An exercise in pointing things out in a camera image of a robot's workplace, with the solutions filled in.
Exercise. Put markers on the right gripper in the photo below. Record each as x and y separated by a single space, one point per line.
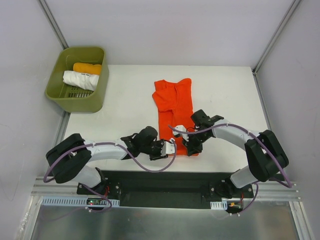
191 144

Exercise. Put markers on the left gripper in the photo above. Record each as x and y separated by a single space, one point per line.
157 149

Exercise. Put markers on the orange t shirt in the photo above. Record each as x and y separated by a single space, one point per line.
174 105

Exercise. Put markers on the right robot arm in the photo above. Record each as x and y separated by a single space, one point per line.
264 153

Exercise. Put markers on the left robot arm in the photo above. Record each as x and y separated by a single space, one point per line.
69 158

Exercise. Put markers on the rolled white t shirt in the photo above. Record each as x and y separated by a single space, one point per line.
84 81

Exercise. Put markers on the green plastic basket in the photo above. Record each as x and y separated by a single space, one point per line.
73 99

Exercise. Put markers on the rolled yellow t shirt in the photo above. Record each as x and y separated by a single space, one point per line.
93 69

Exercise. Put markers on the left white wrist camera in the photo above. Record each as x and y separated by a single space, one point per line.
168 147

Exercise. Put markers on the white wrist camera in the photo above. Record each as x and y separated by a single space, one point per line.
179 131
168 147

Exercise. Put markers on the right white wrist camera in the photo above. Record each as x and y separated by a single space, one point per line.
179 131

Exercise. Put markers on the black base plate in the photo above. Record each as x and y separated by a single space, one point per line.
178 190

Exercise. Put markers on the aluminium rail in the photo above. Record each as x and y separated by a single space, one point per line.
268 191

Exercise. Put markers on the right aluminium corner post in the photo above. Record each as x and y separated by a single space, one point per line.
294 5

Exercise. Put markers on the aluminium corner post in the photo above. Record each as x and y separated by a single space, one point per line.
53 23
294 5

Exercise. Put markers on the left aluminium corner post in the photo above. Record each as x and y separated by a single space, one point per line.
53 23

